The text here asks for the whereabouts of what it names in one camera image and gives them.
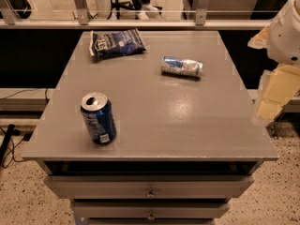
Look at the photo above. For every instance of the silver blue redbull can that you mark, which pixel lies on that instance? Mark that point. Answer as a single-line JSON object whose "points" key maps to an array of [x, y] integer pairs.
{"points": [[183, 67]]}

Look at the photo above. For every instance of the blue chip bag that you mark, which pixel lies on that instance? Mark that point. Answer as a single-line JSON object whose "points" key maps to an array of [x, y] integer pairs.
{"points": [[116, 44]]}

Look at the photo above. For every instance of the upper grey drawer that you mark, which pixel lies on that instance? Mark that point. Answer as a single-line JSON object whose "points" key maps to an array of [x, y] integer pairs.
{"points": [[204, 187]]}

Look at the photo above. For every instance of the metal guard rail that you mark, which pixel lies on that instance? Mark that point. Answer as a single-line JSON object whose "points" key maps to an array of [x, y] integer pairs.
{"points": [[76, 14]]}

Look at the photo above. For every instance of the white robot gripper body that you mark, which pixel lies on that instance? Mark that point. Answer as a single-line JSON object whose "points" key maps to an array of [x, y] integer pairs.
{"points": [[285, 37]]}

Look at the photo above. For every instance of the white shoes of person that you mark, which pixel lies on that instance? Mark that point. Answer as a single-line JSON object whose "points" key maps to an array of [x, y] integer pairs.
{"points": [[142, 14]]}

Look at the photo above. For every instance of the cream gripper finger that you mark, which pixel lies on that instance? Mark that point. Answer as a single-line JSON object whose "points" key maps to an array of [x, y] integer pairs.
{"points": [[259, 41], [276, 89]]}

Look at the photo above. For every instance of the lower grey drawer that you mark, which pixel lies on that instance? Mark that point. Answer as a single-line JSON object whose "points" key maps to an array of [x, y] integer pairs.
{"points": [[149, 210]]}

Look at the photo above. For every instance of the blue pepsi soda can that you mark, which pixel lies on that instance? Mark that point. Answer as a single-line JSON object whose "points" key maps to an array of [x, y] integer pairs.
{"points": [[97, 115]]}

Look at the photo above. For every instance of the grey drawer cabinet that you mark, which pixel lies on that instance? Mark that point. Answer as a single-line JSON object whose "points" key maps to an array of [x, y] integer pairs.
{"points": [[167, 125]]}

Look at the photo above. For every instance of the grey drawer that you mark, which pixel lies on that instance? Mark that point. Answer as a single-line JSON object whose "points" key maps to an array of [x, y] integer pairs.
{"points": [[149, 210], [204, 187]]}

